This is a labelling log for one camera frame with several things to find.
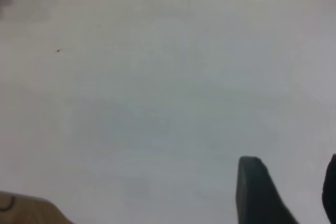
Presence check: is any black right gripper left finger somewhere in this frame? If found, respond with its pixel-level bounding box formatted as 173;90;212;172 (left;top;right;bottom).
235;156;300;224

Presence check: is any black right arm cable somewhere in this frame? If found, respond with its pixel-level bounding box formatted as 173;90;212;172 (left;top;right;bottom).
0;194;16;211

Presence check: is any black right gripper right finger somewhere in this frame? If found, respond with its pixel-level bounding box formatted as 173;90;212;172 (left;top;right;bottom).
322;153;336;224

